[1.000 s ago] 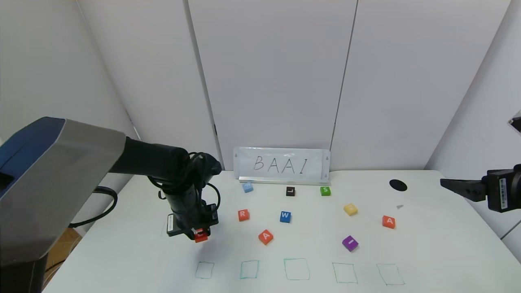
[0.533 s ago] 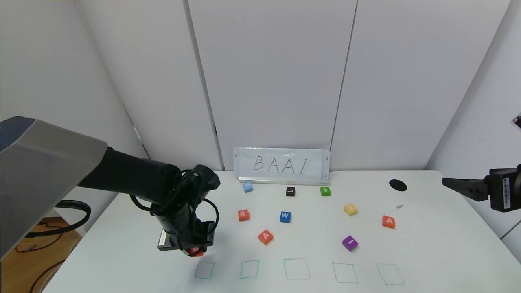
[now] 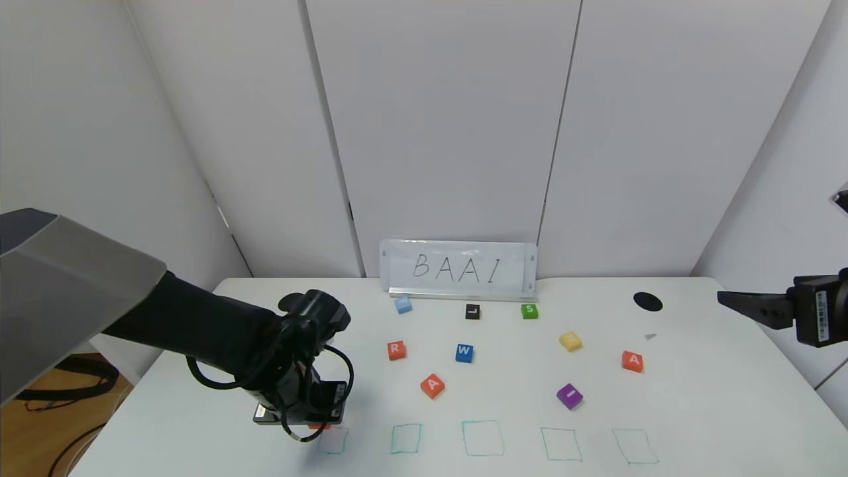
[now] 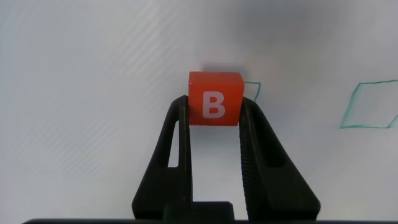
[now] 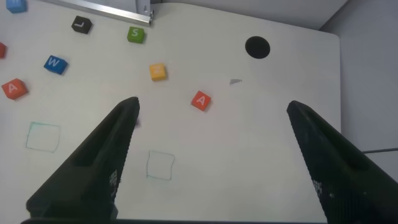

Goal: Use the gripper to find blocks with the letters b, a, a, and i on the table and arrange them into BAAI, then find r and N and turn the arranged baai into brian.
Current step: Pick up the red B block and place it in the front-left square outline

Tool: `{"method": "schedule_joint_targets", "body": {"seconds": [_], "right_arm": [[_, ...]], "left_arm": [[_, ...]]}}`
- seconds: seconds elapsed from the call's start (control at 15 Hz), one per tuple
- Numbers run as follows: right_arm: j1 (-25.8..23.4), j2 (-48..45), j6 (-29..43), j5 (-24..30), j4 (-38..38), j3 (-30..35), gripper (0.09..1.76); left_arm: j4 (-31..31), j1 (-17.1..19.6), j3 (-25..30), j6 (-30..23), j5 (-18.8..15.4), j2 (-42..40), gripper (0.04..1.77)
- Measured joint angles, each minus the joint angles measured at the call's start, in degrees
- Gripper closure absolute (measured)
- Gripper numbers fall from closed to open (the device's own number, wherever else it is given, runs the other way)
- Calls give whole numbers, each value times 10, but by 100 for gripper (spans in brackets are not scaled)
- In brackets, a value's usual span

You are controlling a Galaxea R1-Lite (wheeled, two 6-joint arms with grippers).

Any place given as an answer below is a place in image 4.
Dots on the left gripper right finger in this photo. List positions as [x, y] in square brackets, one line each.
[273, 186]

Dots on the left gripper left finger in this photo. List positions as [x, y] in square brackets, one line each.
[168, 186]

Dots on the orange block letter B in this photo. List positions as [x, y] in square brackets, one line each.
[214, 99]

